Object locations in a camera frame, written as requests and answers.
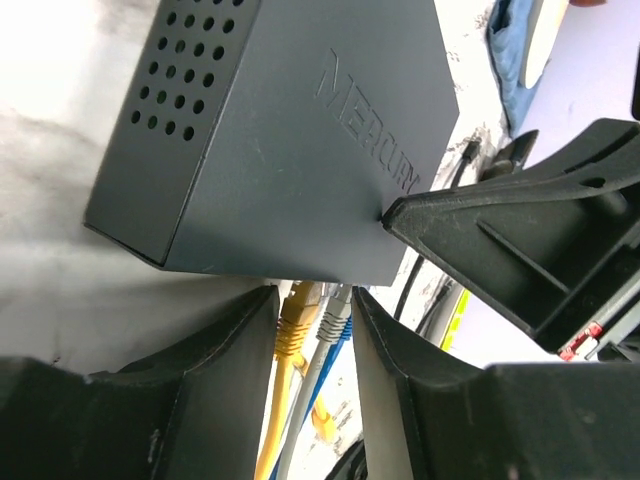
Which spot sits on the pink and cream plate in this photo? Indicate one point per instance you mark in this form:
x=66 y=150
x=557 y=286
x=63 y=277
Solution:
x=544 y=21

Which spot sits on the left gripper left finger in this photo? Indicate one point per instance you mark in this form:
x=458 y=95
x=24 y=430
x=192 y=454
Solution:
x=193 y=410

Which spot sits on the black network switch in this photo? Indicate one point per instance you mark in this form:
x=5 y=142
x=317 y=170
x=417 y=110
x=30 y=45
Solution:
x=267 y=138

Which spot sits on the lime green plate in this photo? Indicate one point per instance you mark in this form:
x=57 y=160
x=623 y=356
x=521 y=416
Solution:
x=453 y=324

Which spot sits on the blue star-shaped dish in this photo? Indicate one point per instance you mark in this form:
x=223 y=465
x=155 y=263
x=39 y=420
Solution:
x=511 y=158

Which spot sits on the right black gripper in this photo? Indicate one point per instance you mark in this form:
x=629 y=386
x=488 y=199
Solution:
x=553 y=248

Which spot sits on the blue placemat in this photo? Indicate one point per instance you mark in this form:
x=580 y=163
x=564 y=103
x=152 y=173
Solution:
x=507 y=36

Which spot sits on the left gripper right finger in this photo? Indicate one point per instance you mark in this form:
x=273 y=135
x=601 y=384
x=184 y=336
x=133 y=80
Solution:
x=429 y=415

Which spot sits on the brown lacquer cup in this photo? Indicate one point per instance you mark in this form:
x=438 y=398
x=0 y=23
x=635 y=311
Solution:
x=587 y=3

